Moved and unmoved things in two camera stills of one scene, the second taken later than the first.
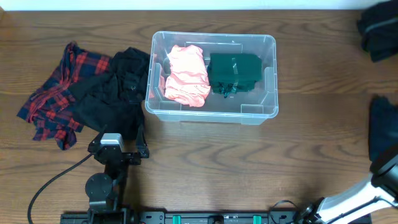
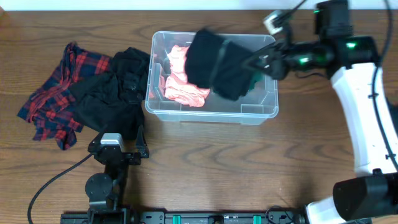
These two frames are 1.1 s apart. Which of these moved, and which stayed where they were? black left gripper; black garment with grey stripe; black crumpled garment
Moved: black garment with grey stripe
Stayed: black crumpled garment; black left gripper
